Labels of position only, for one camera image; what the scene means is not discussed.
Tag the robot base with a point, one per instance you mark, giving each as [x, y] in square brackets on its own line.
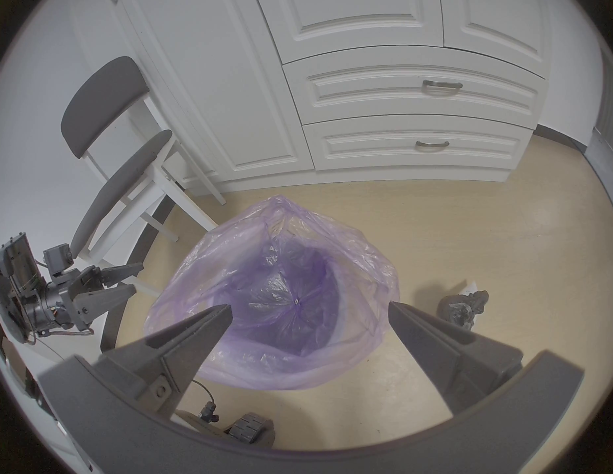
[247, 427]

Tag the purple plastic bag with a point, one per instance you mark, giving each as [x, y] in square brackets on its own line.
[286, 284]

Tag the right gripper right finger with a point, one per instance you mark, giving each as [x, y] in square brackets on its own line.
[440, 353]

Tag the dark grey white chair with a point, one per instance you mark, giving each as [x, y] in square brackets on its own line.
[104, 101]

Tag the white wardrobe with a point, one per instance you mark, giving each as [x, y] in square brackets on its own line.
[365, 18]

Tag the black plastic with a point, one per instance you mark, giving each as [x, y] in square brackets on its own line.
[462, 311]

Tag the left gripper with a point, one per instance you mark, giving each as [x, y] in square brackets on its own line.
[72, 299]

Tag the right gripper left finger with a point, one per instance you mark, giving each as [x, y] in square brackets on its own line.
[183, 348]

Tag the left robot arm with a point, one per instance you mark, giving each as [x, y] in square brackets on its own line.
[17, 264]

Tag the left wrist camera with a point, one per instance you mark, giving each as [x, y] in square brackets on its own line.
[58, 259]

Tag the white printed wrapper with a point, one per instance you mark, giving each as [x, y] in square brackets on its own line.
[468, 287]

